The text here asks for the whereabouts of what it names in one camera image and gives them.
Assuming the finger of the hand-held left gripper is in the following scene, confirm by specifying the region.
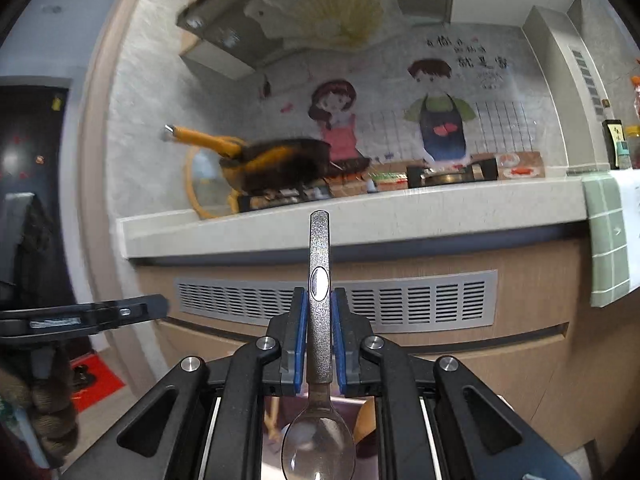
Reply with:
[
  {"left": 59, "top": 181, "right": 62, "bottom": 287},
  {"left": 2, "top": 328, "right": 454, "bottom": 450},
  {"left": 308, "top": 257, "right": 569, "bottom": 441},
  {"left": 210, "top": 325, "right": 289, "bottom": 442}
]
[{"left": 81, "top": 295, "right": 169, "bottom": 334}]

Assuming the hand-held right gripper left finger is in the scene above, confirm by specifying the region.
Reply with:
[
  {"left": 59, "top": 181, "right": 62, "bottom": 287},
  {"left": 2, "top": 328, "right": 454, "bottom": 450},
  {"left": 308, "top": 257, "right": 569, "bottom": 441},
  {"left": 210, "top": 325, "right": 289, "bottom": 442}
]
[{"left": 60, "top": 287, "right": 308, "bottom": 480}]

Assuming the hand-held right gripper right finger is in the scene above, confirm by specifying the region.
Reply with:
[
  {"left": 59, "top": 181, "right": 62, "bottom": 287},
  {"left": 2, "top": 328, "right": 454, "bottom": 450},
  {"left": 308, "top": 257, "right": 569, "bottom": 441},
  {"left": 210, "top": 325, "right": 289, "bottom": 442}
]
[{"left": 332, "top": 287, "right": 583, "bottom": 480}]

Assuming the metal spoon with textured handle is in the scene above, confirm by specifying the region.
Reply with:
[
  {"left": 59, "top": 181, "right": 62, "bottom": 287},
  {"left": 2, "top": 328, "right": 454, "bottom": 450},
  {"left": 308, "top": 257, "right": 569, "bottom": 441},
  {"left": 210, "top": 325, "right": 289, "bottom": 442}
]
[{"left": 280, "top": 209, "right": 357, "bottom": 480}]

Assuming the wooden chopstick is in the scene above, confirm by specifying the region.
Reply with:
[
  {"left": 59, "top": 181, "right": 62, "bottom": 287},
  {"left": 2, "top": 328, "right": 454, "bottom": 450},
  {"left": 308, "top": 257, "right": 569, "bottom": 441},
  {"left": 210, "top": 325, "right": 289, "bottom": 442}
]
[{"left": 265, "top": 397, "right": 282, "bottom": 442}]

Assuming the wooden spoon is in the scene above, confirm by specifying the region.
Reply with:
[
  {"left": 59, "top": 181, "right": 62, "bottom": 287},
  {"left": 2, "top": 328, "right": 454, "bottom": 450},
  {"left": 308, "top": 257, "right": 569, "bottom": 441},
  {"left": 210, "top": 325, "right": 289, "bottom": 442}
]
[{"left": 355, "top": 401, "right": 378, "bottom": 445}]

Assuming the person's left forearm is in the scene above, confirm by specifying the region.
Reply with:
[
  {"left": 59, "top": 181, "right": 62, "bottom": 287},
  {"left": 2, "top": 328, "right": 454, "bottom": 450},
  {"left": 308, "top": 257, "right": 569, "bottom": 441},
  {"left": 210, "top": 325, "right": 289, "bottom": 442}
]
[{"left": 0, "top": 347, "right": 80, "bottom": 470}]

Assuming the red floor mat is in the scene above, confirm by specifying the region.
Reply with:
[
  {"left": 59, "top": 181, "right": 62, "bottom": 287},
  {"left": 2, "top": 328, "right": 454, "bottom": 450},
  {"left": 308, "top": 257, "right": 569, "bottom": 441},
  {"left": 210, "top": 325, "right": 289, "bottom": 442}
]
[{"left": 69, "top": 352, "right": 127, "bottom": 414}]

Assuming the grey vent grille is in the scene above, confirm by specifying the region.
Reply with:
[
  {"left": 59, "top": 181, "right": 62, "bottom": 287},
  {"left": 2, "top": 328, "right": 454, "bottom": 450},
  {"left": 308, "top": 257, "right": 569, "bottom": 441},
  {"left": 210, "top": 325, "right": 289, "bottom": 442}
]
[{"left": 173, "top": 269, "right": 499, "bottom": 337}]

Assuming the glass lid with yellow rim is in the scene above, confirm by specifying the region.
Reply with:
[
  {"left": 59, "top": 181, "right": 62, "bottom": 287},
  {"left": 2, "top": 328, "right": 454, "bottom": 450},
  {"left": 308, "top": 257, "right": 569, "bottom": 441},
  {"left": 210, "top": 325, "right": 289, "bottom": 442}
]
[{"left": 184, "top": 135, "right": 242, "bottom": 221}]

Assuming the speckled kitchen countertop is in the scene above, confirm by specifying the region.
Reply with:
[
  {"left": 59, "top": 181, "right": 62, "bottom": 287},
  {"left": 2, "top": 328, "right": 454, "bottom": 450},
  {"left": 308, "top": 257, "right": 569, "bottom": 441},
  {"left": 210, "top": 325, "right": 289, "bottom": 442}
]
[{"left": 117, "top": 174, "right": 592, "bottom": 261}]

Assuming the black refrigerator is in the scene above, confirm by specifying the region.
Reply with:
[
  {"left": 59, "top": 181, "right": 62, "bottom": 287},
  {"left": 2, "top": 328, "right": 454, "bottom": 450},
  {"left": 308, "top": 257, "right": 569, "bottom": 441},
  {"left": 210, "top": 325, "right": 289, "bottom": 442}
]
[{"left": 0, "top": 77, "right": 72, "bottom": 302}]

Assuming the gas stove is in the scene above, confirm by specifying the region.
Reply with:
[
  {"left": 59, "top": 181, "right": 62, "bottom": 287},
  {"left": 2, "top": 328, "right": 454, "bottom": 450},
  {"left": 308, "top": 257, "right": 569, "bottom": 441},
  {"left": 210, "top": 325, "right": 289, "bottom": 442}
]
[{"left": 235, "top": 156, "right": 500, "bottom": 212}]

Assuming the green checked towel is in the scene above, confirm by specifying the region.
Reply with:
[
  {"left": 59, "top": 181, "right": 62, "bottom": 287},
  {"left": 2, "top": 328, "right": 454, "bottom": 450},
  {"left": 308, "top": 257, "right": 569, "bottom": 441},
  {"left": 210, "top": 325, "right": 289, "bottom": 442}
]
[{"left": 582, "top": 169, "right": 640, "bottom": 309}]

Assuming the range hood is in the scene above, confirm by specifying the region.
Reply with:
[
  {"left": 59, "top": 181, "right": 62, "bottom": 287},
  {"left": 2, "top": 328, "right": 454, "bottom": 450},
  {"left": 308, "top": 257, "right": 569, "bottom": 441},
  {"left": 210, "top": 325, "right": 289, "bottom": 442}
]
[{"left": 175, "top": 0, "right": 452, "bottom": 82}]

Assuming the grey pipe column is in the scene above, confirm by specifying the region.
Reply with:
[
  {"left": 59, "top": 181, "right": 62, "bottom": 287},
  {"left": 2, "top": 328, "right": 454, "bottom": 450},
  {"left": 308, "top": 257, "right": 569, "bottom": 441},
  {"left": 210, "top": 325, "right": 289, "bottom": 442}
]
[{"left": 522, "top": 5, "right": 614, "bottom": 172}]

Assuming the black wok with yellow handle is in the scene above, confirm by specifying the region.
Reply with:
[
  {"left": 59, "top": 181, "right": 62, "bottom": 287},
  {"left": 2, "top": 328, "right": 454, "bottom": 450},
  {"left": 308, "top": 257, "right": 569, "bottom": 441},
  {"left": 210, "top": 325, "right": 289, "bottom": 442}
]
[{"left": 160, "top": 123, "right": 334, "bottom": 197}]

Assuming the cartoon couple wall sticker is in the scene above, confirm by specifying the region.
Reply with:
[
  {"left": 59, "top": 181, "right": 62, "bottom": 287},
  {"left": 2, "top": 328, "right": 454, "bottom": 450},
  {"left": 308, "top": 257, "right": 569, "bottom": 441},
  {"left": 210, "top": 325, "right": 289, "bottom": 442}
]
[{"left": 260, "top": 25, "right": 547, "bottom": 172}]

